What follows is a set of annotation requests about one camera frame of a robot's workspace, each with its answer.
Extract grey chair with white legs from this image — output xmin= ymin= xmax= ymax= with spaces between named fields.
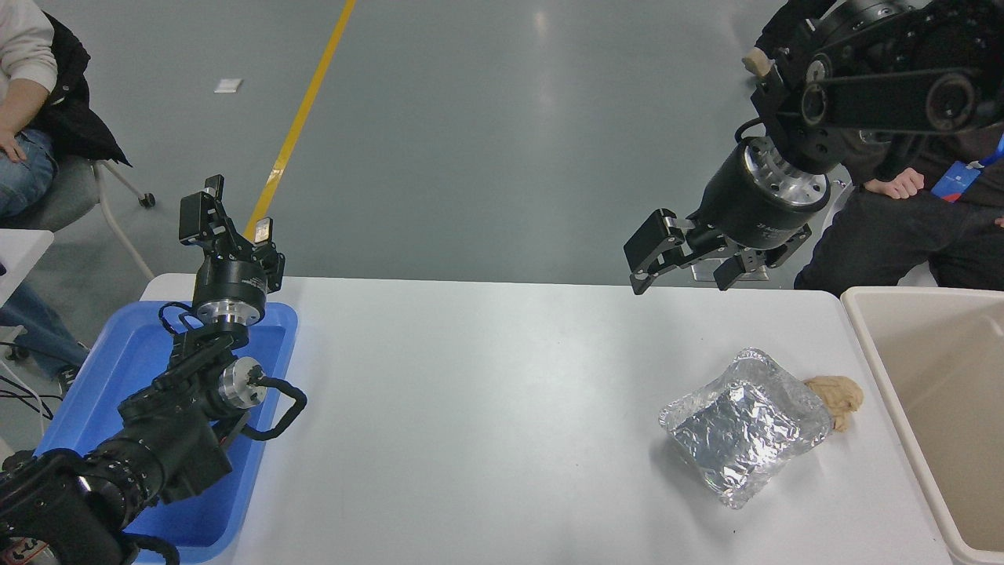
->
xmin=0 ymin=153 xmax=156 ymax=281

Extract crumpled tan paper ball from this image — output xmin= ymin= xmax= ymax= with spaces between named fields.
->
xmin=804 ymin=375 xmax=864 ymax=433

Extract standing person with tan shoes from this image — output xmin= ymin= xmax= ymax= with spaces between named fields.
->
xmin=743 ymin=0 xmax=836 ymax=78

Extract seated person beside grey chair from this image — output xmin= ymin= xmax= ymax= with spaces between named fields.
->
xmin=0 ymin=0 xmax=132 ymax=393

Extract silver foil plate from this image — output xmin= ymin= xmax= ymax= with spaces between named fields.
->
xmin=659 ymin=348 xmax=834 ymax=511

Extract large pale plastic bin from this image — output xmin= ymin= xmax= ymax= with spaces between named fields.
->
xmin=841 ymin=286 xmax=1004 ymax=565

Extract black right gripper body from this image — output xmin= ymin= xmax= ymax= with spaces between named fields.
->
xmin=694 ymin=139 xmax=829 ymax=252

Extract seated person with blue badge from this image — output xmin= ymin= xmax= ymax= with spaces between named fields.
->
xmin=794 ymin=0 xmax=1004 ymax=293

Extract blue lanyard badge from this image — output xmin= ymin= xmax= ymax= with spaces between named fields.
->
xmin=932 ymin=133 xmax=1004 ymax=203

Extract badge-wearing person's hand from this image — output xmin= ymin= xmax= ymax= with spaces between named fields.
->
xmin=863 ymin=169 xmax=926 ymax=199

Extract thin black floor cable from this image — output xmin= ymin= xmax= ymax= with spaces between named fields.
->
xmin=0 ymin=369 xmax=64 ymax=418

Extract blue plastic tray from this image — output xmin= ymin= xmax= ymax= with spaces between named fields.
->
xmin=35 ymin=301 xmax=299 ymax=564

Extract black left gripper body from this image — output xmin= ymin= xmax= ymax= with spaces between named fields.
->
xmin=192 ymin=254 xmax=267 ymax=308

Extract small white side table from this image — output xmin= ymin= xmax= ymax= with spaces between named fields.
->
xmin=0 ymin=229 xmax=54 ymax=307

